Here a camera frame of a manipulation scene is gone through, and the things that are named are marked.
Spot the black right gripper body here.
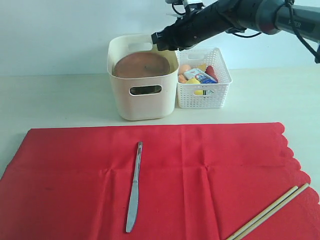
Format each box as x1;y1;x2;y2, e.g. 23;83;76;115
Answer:
161;0;237;51

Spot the brown egg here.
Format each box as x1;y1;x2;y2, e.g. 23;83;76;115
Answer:
178;64;192;75

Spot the brown wooden plate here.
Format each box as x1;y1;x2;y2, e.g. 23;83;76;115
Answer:
113;52;170;79

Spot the orange fried chicken piece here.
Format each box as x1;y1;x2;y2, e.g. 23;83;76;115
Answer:
178;74;188;84

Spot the small blue milk carton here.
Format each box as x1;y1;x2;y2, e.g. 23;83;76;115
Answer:
183;68;218;84

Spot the yellow cheese wedge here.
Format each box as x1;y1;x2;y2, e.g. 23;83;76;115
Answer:
197;63;207;72

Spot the yellow lemon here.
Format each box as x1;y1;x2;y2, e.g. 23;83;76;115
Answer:
186;78;200;85

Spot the orange carrot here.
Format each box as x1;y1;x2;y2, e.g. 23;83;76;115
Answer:
205;65;218;82

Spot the silver table knife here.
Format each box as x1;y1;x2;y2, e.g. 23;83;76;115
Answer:
125;141;143;233

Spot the stainless steel cup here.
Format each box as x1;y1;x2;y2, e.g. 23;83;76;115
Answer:
129;85;162;96

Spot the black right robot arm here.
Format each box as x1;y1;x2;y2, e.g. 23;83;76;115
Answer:
151;0;320;51

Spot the white perforated plastic basket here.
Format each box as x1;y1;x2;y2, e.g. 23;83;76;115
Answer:
176;47;232;109

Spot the cream plastic bin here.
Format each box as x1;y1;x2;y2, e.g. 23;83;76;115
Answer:
106;34;179;121

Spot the red paper table mat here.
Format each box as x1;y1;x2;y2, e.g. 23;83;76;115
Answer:
0;122;311;240

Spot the upper wooden chopstick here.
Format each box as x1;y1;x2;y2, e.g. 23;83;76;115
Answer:
226;185;298;240

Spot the wooden chopstick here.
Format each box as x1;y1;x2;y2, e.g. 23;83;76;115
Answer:
226;185;298;240
234;183;310;240

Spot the lower wooden chopstick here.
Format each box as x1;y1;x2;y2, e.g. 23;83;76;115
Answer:
234;183;310;240

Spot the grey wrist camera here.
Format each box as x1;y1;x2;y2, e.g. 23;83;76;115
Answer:
165;0;205;10

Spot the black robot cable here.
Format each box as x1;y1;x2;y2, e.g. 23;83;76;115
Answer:
172;0;320;64

